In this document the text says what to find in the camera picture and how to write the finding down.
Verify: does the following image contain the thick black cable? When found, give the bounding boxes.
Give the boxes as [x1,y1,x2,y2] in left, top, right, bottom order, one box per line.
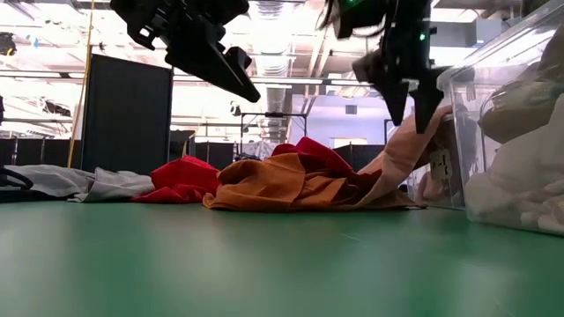
[0,166,34,191]

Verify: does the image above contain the low black partition row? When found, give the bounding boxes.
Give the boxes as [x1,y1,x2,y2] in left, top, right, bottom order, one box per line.
[0,138,83,167]

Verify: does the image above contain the red towel with white label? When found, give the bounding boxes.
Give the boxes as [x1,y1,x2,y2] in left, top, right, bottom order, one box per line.
[271,136,382,206]

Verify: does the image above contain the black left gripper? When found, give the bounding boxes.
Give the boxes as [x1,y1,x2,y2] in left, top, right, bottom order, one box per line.
[109,0,262,105]

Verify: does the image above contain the orange towel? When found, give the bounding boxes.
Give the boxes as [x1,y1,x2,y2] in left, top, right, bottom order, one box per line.
[202,152,415,213]

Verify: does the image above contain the pink towel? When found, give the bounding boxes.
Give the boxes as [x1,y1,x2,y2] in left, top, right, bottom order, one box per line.
[352,105,455,209]

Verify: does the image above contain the black metal frame stand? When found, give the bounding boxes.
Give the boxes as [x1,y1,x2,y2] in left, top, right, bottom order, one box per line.
[240,112,308,153]

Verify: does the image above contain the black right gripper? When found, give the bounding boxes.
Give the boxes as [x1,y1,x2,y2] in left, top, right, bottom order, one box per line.
[351,42,447,136]

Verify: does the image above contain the light green towel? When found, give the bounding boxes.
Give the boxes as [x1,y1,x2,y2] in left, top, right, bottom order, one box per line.
[488,78,564,105]

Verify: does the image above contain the smooth grey towel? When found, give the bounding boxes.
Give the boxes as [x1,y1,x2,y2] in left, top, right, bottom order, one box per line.
[4,164,155,203]

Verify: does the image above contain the tall black partition panel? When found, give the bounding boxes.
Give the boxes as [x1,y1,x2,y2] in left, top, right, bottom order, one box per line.
[81,53,175,175]

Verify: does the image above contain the brown towel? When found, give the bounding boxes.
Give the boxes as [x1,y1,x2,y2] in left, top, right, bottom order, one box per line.
[479,87,560,144]
[538,24,564,83]

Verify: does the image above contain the silver ventilation duct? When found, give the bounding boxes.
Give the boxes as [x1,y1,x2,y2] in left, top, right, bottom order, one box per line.
[250,0,294,142]

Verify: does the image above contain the yellow cable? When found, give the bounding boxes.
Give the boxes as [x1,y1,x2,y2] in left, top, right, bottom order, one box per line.
[65,0,96,168]

